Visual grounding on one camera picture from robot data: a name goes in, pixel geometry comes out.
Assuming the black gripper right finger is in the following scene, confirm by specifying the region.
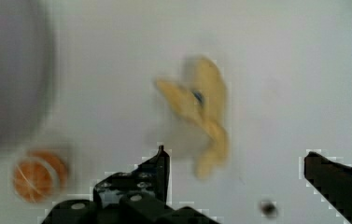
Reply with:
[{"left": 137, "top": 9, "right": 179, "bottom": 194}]
[{"left": 303, "top": 151, "right": 352, "bottom": 224}]

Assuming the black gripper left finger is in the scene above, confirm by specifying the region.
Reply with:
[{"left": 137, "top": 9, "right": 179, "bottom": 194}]
[{"left": 41, "top": 146, "right": 219, "bottom": 224}]

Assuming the yellow peeled banana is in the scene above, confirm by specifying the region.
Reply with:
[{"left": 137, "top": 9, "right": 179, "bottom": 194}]
[{"left": 155, "top": 57, "right": 230, "bottom": 180}]

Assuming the grey round plate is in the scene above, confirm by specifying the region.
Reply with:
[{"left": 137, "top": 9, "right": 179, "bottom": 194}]
[{"left": 0, "top": 0, "right": 56, "bottom": 148}]

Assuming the orange slice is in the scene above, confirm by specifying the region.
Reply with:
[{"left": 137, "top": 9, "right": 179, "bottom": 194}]
[{"left": 11, "top": 150, "right": 68, "bottom": 203}]

